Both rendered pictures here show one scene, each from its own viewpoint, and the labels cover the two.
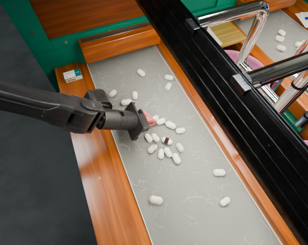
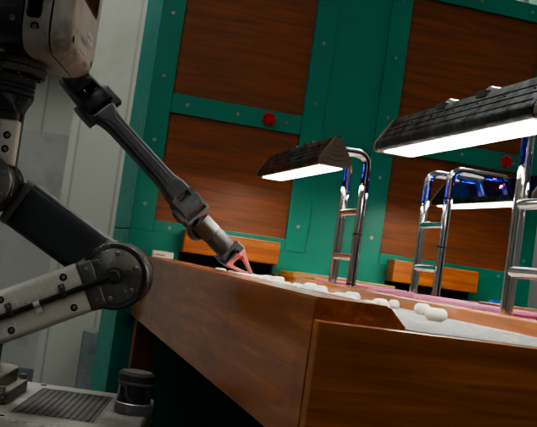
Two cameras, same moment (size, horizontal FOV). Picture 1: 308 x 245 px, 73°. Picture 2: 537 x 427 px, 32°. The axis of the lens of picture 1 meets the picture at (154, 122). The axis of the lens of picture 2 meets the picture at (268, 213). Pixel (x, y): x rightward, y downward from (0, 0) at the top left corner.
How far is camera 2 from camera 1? 2.30 m
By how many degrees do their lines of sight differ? 63
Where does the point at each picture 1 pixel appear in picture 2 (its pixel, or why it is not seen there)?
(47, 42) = (151, 219)
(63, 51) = (161, 238)
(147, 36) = (262, 247)
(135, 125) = (230, 245)
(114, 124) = (212, 226)
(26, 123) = not seen: outside the picture
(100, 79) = not seen: hidden behind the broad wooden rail
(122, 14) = (239, 224)
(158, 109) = not seen: hidden behind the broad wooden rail
